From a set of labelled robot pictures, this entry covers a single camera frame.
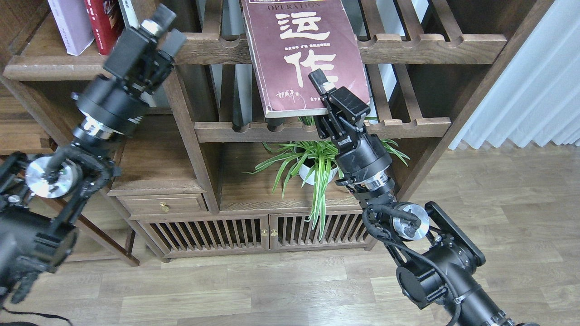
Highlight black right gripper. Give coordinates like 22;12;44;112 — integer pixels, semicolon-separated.
308;70;394;191

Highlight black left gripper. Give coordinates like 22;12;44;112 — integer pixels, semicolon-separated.
71;5;186;141

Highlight dark maroon book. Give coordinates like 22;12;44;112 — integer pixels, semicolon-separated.
241;0;370;119

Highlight red survival guide book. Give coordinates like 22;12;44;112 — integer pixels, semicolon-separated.
85;0;124;56

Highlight white purple book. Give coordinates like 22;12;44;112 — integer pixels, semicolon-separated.
48;0;95;56

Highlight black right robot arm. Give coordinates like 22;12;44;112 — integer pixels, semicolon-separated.
309;69;514;326

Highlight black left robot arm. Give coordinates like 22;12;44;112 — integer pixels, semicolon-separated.
1;4;186;310

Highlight white upright books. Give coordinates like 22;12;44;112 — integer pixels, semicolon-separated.
118;0;140;29

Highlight green spider plant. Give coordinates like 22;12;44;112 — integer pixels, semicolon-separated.
245;115;410;240

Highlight white plant pot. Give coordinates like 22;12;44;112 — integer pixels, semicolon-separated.
299;159;339;186

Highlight wooden side furniture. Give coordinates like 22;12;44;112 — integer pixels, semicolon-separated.
0;85;140;266

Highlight dark wooden bookshelf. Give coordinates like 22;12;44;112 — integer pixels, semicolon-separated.
1;0;554;262

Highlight brass drawer knob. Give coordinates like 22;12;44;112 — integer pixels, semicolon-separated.
159;202;170;212

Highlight white pleated curtain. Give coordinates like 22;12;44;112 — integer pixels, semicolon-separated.
449;0;580;150

